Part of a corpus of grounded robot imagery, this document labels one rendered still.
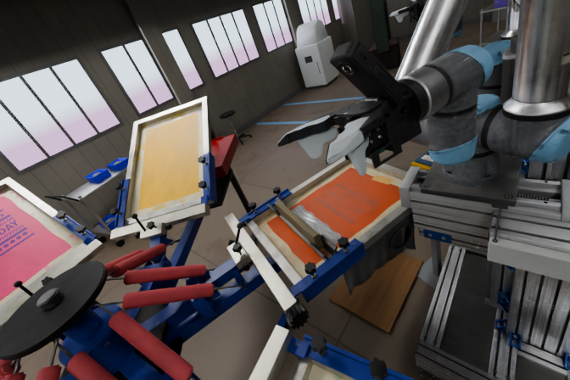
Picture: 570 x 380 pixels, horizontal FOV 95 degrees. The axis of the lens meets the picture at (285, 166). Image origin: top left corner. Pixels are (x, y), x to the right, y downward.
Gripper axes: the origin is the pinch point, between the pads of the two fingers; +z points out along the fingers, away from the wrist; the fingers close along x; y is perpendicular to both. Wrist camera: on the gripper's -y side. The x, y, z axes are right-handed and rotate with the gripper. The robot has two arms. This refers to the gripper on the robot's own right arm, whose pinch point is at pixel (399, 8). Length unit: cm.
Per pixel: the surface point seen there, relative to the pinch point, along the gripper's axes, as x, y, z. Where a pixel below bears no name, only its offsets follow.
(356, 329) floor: -115, 153, -30
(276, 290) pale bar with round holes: -133, 46, -56
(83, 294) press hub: -180, 11, -41
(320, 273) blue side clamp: -117, 52, -57
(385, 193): -67, 64, -37
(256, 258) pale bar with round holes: -134, 46, -37
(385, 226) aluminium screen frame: -84, 58, -55
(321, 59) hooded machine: 215, 128, 489
